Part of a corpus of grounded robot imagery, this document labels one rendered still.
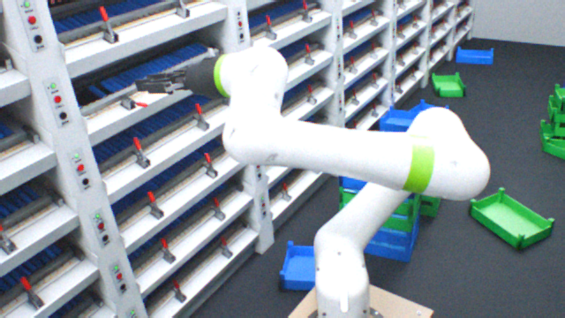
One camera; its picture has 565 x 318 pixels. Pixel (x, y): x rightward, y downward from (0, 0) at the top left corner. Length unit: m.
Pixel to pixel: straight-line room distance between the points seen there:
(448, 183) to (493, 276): 1.12
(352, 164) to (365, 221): 0.32
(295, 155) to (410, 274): 1.18
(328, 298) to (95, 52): 0.82
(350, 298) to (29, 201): 0.84
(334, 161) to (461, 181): 0.25
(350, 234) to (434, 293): 0.77
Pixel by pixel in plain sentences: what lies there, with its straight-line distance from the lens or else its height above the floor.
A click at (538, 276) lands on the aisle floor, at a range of 2.08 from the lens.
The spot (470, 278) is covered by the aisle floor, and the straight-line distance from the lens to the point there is 1.99.
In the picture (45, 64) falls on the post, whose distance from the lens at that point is 1.19.
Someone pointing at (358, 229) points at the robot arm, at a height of 0.61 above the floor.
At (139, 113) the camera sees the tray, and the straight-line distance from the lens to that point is 1.37.
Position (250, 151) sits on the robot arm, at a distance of 0.86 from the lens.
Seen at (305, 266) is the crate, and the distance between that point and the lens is 1.98.
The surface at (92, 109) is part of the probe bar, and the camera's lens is 1.32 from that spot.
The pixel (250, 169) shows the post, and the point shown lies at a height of 0.44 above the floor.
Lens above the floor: 1.36
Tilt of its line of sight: 29 degrees down
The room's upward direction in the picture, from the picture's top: 5 degrees counter-clockwise
